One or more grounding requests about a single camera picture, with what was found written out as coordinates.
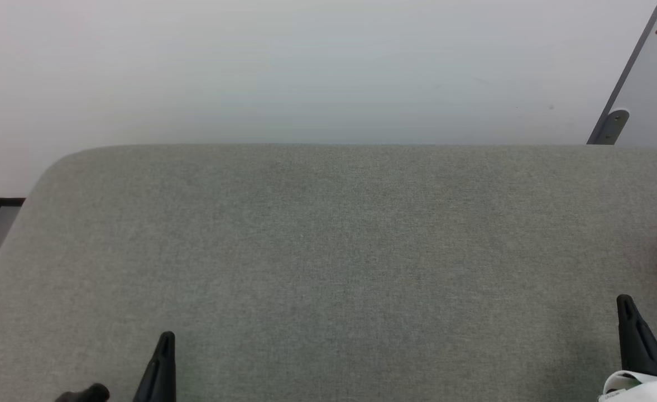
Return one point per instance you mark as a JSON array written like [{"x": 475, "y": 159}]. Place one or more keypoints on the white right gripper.
[{"x": 646, "y": 391}]

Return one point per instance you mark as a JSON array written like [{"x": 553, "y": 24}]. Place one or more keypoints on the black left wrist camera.
[{"x": 91, "y": 393}]

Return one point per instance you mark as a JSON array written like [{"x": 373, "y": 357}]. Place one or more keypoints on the grey panel with dark edge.
[{"x": 655, "y": 84}]

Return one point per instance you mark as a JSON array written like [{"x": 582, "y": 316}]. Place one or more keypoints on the grey metal hinge bracket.
[{"x": 614, "y": 125}]

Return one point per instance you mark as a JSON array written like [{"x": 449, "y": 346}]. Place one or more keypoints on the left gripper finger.
[{"x": 161, "y": 374}]

